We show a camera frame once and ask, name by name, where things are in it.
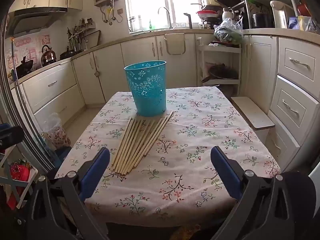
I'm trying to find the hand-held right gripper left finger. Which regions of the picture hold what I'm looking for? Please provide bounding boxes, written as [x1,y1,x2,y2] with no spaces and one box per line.
[27,147,110,240]

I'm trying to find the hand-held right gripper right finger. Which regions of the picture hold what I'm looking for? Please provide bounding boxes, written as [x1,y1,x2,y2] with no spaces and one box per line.
[211,146,293,240]

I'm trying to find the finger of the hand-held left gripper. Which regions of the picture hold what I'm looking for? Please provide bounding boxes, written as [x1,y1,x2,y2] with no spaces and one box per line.
[0,123,25,147]

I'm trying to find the pile of wooden chopsticks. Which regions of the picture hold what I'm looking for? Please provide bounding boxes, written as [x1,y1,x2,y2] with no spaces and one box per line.
[111,111,174,176]

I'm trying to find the blue perforated plastic basket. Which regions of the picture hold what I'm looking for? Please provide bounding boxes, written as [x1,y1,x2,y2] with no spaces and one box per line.
[124,60,167,117]

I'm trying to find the red bag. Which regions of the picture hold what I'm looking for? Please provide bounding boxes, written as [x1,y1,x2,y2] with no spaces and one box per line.
[9,163,31,182]

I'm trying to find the patterned bin with plastic bag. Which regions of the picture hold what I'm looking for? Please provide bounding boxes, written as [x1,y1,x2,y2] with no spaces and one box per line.
[41,112,72,150]

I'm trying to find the floral tablecloth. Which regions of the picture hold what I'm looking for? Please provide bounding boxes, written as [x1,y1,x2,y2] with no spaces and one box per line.
[54,86,281,227]

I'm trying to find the white step stool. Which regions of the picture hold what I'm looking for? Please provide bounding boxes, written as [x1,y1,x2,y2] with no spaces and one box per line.
[230,96,275,131]

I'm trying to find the black wok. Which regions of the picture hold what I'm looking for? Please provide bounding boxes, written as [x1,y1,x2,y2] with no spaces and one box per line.
[14,56,34,79]

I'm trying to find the steel kettle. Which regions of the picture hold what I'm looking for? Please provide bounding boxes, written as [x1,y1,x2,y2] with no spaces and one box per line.
[41,44,57,65]

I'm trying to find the cream base cabinets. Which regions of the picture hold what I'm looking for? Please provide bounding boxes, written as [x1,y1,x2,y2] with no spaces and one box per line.
[10,29,215,140]

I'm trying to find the black frying pan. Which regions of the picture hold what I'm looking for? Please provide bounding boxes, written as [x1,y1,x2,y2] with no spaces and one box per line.
[60,46,77,60]

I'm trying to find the dark pot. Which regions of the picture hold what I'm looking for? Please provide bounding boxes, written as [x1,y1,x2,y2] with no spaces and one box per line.
[201,64,238,83]

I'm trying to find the cream drawer unit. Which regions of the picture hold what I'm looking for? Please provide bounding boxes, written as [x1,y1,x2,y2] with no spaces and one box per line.
[241,34,320,178]

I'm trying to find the range hood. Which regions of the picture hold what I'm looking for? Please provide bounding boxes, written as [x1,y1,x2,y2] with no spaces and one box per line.
[5,7,68,37]

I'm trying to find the white trolley shelf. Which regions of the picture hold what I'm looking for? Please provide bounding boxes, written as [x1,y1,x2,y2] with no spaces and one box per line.
[196,37,242,96]

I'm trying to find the plastic bag of vegetables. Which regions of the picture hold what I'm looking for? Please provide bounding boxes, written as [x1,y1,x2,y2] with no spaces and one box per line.
[213,18,244,45]

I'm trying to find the black cooking pot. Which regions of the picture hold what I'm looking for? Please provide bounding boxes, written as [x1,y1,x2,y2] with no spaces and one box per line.
[251,12,274,29]

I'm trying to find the white thermos jug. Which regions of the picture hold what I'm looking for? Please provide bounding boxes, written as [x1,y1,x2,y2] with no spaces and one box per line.
[222,7,234,22]

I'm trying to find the stack of red dishes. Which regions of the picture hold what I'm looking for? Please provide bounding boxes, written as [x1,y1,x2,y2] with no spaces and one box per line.
[196,0,221,21]

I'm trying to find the blue box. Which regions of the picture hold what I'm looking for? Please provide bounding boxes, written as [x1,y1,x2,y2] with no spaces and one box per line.
[288,17,304,29]

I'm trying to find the white rice cooker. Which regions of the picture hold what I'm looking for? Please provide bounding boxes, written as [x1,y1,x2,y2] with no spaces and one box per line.
[269,0,292,29]

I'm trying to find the chrome sink faucet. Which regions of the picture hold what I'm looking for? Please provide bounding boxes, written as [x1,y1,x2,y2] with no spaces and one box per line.
[157,7,174,30]

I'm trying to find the kitchen window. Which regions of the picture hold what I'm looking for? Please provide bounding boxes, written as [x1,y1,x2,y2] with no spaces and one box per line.
[124,0,213,33]

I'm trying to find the red pot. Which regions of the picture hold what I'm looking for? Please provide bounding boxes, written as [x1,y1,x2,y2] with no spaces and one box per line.
[297,2,312,17]

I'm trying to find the metal door frame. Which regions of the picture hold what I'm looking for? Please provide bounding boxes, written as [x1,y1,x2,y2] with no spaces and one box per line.
[0,12,56,172]

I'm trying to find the white folding frame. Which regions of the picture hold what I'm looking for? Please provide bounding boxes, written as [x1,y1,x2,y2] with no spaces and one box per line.
[0,144,38,209]

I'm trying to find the pink wall stickers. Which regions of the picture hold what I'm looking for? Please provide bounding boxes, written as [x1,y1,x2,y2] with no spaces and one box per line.
[5,34,51,70]

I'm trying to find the wall utensil rack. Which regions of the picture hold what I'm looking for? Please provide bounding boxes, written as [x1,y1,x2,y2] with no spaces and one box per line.
[66,17,97,51]

